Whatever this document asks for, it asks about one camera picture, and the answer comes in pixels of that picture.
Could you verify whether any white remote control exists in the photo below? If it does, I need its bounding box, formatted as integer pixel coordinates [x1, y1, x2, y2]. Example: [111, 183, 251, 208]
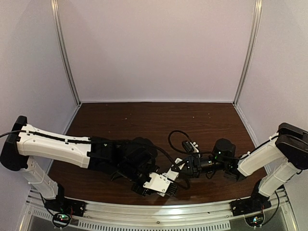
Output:
[162, 158, 185, 180]

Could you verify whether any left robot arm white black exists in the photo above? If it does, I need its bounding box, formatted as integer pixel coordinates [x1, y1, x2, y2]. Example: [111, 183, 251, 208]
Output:
[0, 116, 161, 201]

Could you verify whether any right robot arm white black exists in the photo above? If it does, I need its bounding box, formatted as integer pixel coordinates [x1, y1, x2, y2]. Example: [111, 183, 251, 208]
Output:
[177, 123, 308, 205]

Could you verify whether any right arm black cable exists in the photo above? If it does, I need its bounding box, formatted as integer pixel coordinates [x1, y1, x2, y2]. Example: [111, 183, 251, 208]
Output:
[167, 130, 277, 161]

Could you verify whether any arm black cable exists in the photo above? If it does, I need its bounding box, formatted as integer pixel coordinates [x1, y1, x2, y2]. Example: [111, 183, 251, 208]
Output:
[167, 130, 277, 161]
[0, 129, 191, 191]

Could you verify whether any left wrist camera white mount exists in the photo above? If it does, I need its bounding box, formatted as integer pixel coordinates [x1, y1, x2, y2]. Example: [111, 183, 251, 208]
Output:
[143, 170, 179, 197]

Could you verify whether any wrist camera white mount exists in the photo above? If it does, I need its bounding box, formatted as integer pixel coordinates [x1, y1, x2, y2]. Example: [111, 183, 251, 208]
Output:
[143, 170, 179, 197]
[181, 141, 199, 154]

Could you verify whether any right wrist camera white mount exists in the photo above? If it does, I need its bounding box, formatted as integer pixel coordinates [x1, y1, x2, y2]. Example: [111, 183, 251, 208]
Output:
[181, 141, 199, 154]

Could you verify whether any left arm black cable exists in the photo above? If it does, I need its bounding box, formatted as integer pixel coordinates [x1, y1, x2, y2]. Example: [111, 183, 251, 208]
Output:
[0, 129, 191, 191]

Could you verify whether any front aluminium rail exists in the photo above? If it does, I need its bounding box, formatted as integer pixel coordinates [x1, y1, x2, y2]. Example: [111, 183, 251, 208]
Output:
[24, 190, 299, 231]

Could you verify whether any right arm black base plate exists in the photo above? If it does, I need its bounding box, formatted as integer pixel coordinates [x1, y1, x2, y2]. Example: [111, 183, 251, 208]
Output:
[230, 197, 271, 217]

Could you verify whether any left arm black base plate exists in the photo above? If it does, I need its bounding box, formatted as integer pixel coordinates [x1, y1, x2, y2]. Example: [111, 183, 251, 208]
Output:
[44, 198, 86, 217]

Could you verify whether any right aluminium frame post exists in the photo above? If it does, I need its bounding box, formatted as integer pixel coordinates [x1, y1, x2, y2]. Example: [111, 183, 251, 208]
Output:
[233, 0, 263, 107]

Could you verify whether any aluminium frame post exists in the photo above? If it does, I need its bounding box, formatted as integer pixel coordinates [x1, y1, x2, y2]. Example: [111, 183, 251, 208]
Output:
[233, 0, 263, 107]
[51, 0, 81, 105]

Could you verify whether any left aluminium frame post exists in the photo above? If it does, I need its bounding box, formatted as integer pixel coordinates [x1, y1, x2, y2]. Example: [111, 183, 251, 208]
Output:
[51, 0, 81, 105]

